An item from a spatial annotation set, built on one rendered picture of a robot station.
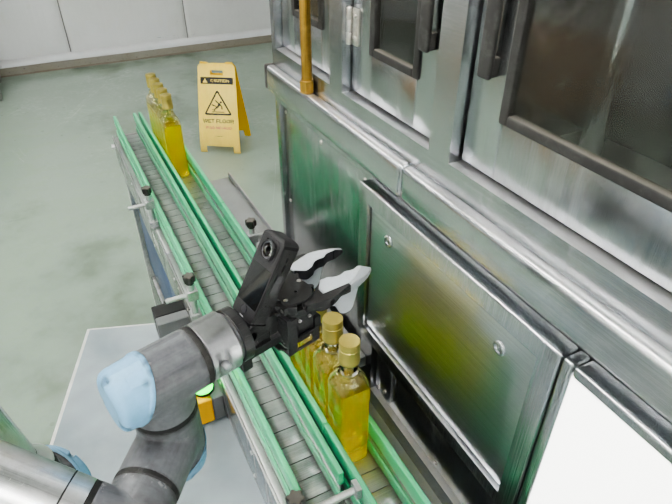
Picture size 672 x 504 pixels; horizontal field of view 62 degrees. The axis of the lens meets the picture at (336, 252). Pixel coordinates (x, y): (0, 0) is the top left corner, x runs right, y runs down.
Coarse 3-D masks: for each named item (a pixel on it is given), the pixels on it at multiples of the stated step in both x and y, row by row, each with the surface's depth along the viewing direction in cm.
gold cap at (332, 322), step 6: (330, 312) 93; (336, 312) 93; (324, 318) 92; (330, 318) 92; (336, 318) 92; (342, 318) 92; (324, 324) 91; (330, 324) 91; (336, 324) 91; (342, 324) 92; (324, 330) 92; (330, 330) 91; (336, 330) 92; (342, 330) 93; (324, 336) 93; (330, 336) 92; (336, 336) 92; (330, 342) 93; (336, 342) 93
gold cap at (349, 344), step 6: (342, 336) 88; (348, 336) 88; (354, 336) 88; (342, 342) 87; (348, 342) 87; (354, 342) 87; (342, 348) 87; (348, 348) 86; (354, 348) 87; (342, 354) 88; (348, 354) 87; (354, 354) 87; (342, 360) 88; (348, 360) 88; (354, 360) 88; (348, 366) 88; (354, 366) 89
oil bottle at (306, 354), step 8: (320, 336) 99; (312, 344) 98; (320, 344) 99; (304, 352) 102; (312, 352) 99; (304, 360) 103; (312, 360) 100; (304, 368) 105; (312, 368) 101; (304, 376) 106; (312, 376) 102; (312, 384) 103; (312, 392) 105
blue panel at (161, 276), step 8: (144, 224) 218; (144, 232) 228; (152, 248) 213; (152, 256) 224; (152, 264) 235; (160, 264) 201; (160, 272) 210; (160, 280) 219; (168, 280) 189; (160, 288) 230; (168, 288) 197; (168, 296) 206
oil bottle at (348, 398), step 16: (336, 368) 93; (336, 384) 91; (352, 384) 90; (368, 384) 92; (336, 400) 92; (352, 400) 91; (368, 400) 94; (336, 416) 95; (352, 416) 94; (368, 416) 96; (336, 432) 97; (352, 432) 96; (352, 448) 99
